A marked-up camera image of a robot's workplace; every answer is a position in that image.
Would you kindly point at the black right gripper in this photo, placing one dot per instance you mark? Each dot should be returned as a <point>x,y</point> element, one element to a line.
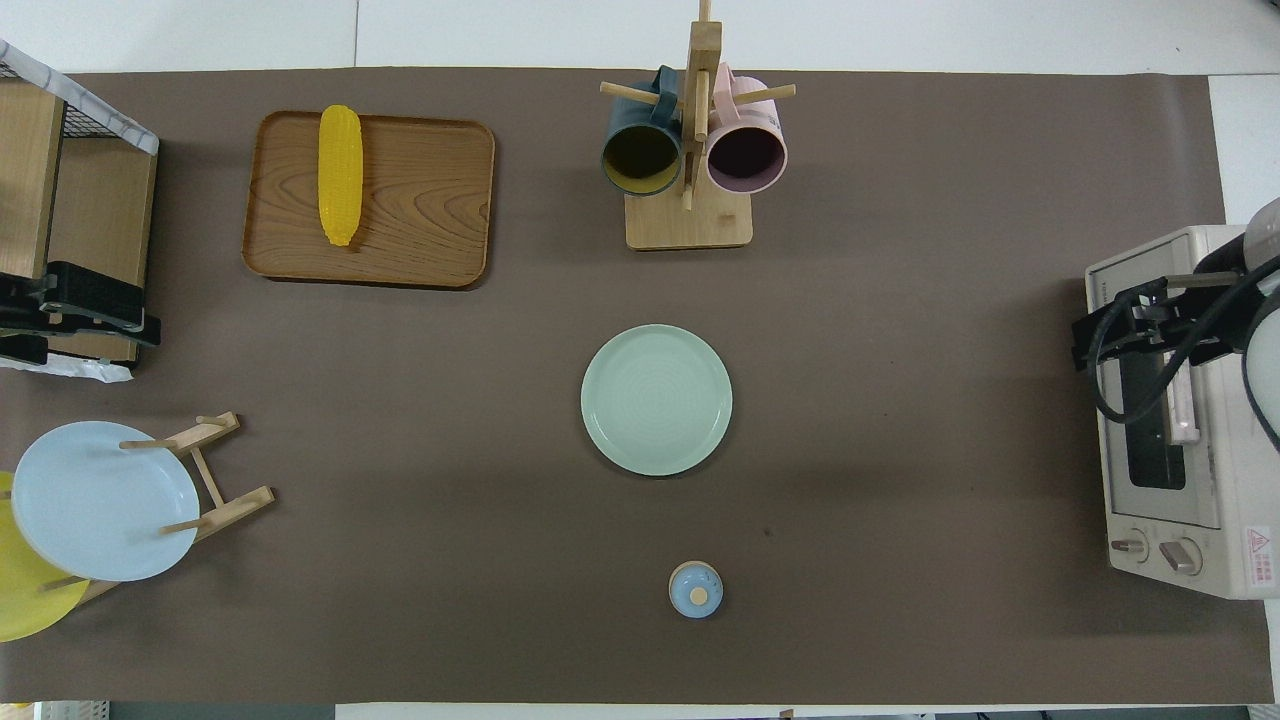
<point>1125,335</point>

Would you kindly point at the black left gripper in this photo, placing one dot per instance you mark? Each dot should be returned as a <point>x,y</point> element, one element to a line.
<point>95,290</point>

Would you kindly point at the white toaster oven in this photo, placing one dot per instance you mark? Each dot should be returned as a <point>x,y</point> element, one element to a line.
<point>1235,480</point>

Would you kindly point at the yellow corn cob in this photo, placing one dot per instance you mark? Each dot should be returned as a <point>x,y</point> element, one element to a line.
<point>340,175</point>

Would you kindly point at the pale green plate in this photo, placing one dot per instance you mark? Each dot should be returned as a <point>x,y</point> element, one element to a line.
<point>655,400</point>

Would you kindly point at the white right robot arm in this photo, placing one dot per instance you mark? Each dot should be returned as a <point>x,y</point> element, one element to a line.
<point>1265,380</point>

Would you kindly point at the white checked cloth liner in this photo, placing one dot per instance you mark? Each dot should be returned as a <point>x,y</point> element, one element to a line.
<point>130,130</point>

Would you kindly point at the light blue plate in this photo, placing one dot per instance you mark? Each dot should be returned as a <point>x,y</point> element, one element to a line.
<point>100,500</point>

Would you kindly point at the wooden plate rack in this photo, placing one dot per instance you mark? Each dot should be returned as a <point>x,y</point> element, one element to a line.
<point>235,505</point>

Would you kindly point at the yellow plate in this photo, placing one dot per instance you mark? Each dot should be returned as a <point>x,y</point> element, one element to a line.
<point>25,600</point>

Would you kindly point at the wooden serving tray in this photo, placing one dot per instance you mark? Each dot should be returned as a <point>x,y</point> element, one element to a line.
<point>420,210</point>

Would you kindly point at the brown table mat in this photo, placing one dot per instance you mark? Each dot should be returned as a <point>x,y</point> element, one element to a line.
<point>450,500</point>

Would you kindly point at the pink mug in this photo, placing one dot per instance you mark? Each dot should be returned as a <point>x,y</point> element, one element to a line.
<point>747,155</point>

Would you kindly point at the wooden mug tree stand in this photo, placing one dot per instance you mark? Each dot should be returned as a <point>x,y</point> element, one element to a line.
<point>690,225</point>

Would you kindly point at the blue call bell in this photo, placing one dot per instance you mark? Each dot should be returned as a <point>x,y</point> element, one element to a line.
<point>695,590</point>

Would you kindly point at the dark teal mug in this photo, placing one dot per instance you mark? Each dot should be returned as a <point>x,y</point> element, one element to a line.
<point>640,160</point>

